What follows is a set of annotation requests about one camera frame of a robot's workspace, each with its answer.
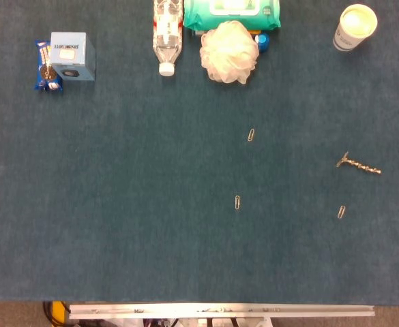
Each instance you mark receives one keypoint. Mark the blue bottle cap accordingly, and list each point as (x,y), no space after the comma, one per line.
(263,42)

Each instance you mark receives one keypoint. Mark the white paper cup blue print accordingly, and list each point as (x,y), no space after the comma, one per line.
(354,29)

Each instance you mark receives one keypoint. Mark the clear plastic water bottle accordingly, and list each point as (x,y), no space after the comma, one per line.
(167,37)

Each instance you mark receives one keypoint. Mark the cream mesh bath loofah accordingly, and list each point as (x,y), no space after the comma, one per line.
(228,54)

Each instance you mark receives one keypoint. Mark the green wet wipes pack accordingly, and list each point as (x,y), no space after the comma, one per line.
(199,17)

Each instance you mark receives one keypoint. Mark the yellow part under table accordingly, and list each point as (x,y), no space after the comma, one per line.
(59,311)

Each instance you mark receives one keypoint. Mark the teal felt table cover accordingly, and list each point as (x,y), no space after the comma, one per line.
(117,187)

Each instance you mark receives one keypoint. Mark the blue cookie packet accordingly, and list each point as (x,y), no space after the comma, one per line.
(42,81)

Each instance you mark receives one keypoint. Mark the light blue speaker box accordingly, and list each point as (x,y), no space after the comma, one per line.
(68,51)

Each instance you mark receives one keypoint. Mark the small metal ball chain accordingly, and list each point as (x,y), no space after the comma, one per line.
(363,166)

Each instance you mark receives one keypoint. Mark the aluminium profile rail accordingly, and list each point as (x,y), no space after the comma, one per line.
(219,310)

